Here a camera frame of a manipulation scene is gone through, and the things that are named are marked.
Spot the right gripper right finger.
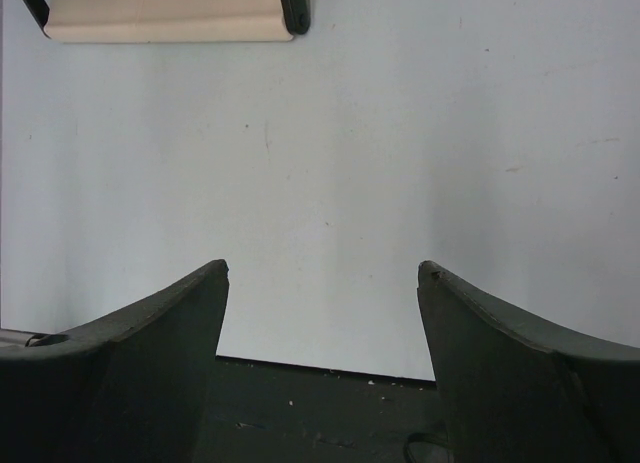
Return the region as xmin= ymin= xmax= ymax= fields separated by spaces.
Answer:
xmin=417 ymin=261 xmax=639 ymax=462

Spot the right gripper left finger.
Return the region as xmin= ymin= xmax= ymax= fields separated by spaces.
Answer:
xmin=1 ymin=260 xmax=229 ymax=462

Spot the beige three-tier shelf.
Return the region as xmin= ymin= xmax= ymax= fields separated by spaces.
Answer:
xmin=22 ymin=0 xmax=311 ymax=44

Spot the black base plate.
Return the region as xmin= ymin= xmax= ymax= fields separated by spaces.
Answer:
xmin=193 ymin=357 xmax=454 ymax=462

